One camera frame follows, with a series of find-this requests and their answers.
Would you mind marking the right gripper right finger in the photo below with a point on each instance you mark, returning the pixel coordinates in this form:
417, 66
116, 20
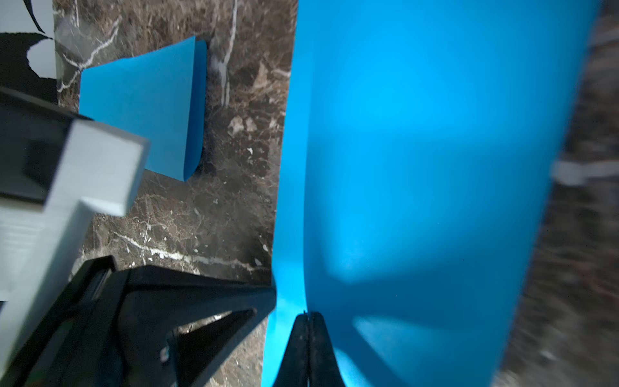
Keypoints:
323, 366

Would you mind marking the cyan paper sheet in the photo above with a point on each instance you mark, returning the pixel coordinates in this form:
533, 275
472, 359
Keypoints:
160, 96
416, 164

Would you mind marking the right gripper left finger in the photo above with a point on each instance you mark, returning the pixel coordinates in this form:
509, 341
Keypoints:
294, 366

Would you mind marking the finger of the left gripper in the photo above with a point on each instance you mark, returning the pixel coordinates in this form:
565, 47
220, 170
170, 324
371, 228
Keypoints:
148, 326

